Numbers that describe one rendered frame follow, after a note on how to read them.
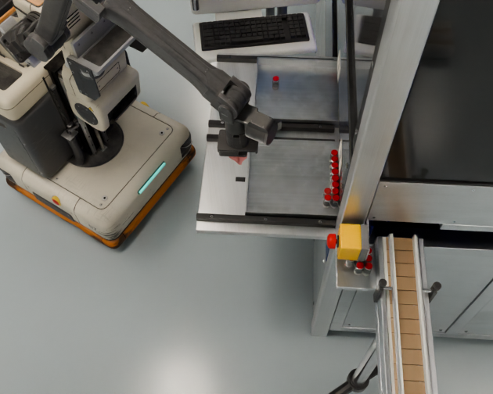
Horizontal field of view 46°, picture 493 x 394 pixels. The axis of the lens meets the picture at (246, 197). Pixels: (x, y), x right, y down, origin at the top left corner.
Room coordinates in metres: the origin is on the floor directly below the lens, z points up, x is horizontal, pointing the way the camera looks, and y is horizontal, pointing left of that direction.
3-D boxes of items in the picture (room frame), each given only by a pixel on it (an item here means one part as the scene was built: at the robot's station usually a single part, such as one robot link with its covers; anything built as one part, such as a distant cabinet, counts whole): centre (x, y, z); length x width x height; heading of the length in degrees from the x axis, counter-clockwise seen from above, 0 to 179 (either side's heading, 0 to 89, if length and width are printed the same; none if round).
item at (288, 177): (0.92, -0.17, 0.90); 0.34 x 0.26 x 0.04; 85
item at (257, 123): (0.85, -0.02, 1.29); 0.11 x 0.09 x 0.12; 58
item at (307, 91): (1.26, -0.21, 0.90); 0.34 x 0.26 x 0.04; 84
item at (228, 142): (0.87, 0.02, 1.19); 0.10 x 0.07 x 0.07; 84
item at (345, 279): (0.64, -0.31, 0.87); 0.14 x 0.13 x 0.02; 84
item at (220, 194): (1.09, -0.12, 0.87); 0.70 x 0.48 x 0.02; 174
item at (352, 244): (0.66, -0.27, 0.99); 0.08 x 0.07 x 0.07; 84
